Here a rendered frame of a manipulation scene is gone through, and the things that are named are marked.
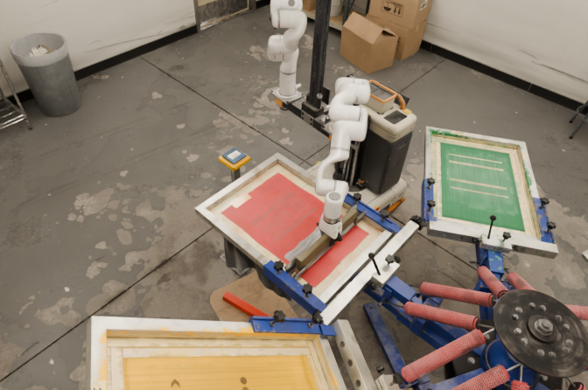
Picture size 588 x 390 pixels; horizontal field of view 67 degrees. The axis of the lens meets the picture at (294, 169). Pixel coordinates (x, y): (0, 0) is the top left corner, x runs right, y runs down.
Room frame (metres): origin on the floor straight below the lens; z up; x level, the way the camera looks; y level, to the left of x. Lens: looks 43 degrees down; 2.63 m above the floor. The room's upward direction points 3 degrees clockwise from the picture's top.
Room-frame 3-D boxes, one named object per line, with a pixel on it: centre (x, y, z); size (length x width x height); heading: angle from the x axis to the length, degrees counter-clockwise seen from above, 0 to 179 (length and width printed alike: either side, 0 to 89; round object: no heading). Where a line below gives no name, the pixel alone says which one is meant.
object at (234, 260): (1.27, 0.16, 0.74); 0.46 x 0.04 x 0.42; 50
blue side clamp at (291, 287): (1.03, -0.02, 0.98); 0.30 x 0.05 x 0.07; 50
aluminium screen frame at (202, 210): (1.40, -0.02, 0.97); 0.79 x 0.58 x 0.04; 50
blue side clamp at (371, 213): (1.45, -0.38, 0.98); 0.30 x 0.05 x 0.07; 50
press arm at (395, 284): (1.03, -0.45, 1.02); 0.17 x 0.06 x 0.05; 50
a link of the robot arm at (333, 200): (1.30, -0.19, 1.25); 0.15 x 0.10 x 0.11; 174
